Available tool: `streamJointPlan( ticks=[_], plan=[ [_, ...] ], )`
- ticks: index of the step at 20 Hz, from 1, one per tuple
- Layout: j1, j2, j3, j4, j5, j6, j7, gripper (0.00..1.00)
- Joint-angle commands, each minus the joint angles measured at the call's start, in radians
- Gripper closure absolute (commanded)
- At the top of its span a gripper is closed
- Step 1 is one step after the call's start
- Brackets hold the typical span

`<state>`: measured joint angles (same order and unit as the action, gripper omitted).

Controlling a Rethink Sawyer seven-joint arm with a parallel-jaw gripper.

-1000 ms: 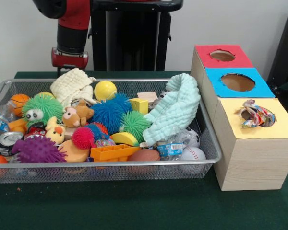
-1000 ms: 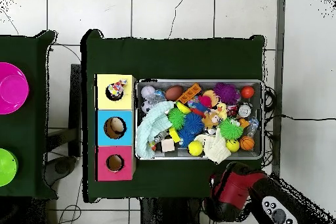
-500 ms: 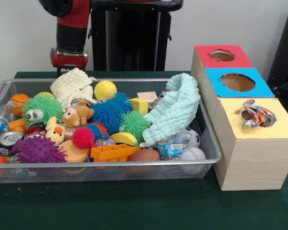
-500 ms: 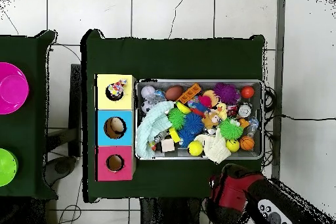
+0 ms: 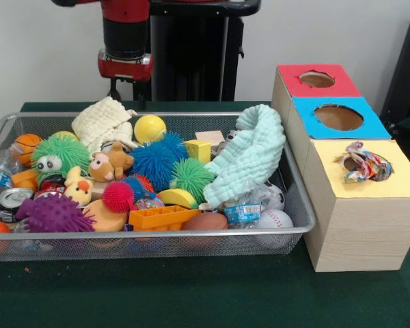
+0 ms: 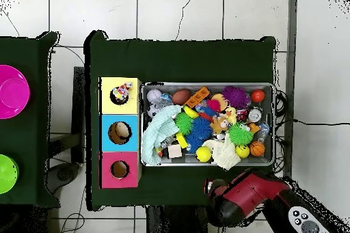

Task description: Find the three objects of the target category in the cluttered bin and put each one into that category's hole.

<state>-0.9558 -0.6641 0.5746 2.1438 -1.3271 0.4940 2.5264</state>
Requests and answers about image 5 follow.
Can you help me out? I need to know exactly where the shallow silver mesh bin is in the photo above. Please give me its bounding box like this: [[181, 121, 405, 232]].
[[0, 111, 317, 263]]

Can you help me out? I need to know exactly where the mint green waffle cloth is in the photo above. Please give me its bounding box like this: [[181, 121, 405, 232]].
[[203, 105, 287, 210]]

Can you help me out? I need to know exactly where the white baseball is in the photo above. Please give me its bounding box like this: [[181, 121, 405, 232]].
[[258, 208, 294, 229]]

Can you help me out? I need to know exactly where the wooden box with three holes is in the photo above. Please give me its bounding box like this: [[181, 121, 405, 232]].
[[271, 63, 410, 273]]

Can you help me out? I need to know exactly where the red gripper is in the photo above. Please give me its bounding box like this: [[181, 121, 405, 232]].
[[97, 49, 154, 110]]

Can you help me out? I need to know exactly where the orange plastic toy brick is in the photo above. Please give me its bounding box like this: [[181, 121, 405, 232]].
[[128, 204, 202, 232]]

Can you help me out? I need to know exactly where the colourful patterned cloth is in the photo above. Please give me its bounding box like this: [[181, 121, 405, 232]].
[[334, 141, 396, 185]]

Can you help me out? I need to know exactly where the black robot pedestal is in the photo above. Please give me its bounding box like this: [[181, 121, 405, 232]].
[[146, 0, 262, 103]]

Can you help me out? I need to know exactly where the cream waffle cloth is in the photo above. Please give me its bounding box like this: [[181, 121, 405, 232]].
[[71, 96, 139, 150]]

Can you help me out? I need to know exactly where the plain yellow foam ball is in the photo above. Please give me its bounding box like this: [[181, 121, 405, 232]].
[[133, 114, 167, 145]]

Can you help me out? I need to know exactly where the blue spiky rubber ball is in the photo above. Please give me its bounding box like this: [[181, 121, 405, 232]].
[[128, 132, 189, 184]]

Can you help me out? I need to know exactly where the small green spiky rubber ball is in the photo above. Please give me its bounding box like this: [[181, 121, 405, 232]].
[[170, 157, 217, 203]]

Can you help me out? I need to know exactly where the black equipment stand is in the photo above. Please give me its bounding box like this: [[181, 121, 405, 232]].
[[379, 5, 410, 137]]

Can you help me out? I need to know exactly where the purple spiky rubber ball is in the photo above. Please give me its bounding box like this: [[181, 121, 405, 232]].
[[16, 194, 96, 234]]

